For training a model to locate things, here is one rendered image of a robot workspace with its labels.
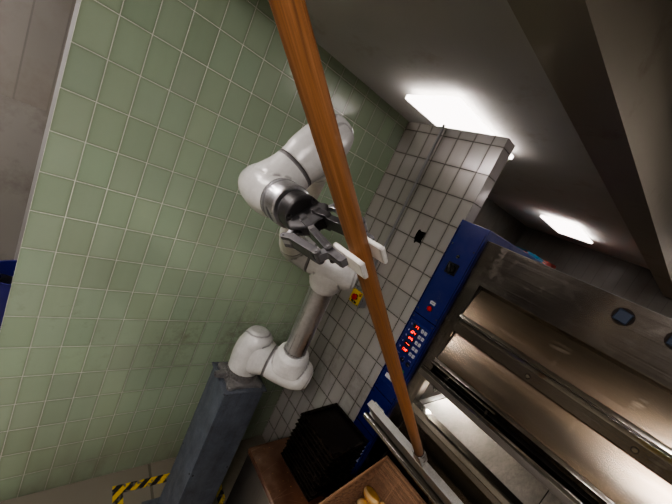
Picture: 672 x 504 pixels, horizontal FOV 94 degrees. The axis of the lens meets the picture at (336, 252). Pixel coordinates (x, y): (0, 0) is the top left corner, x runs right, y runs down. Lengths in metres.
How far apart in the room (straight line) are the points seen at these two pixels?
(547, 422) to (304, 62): 1.55
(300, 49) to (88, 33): 1.22
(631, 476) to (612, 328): 0.49
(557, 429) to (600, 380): 0.25
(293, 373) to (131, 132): 1.19
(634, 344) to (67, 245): 2.16
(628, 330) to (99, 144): 2.06
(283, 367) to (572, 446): 1.17
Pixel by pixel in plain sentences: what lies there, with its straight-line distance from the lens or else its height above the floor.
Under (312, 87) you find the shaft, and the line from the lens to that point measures 0.34.
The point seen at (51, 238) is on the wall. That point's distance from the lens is 1.63.
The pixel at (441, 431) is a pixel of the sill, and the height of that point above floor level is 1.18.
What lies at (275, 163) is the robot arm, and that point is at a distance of 0.68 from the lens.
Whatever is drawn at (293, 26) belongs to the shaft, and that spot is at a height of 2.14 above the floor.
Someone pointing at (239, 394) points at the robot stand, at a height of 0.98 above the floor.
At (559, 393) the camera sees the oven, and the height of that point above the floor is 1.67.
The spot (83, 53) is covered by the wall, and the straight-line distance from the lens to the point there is 1.50.
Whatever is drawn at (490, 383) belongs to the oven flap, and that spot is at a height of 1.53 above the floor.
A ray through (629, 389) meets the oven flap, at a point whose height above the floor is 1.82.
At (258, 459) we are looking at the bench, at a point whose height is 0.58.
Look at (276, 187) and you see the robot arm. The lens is 0.61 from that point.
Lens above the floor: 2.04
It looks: 11 degrees down
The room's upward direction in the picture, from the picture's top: 25 degrees clockwise
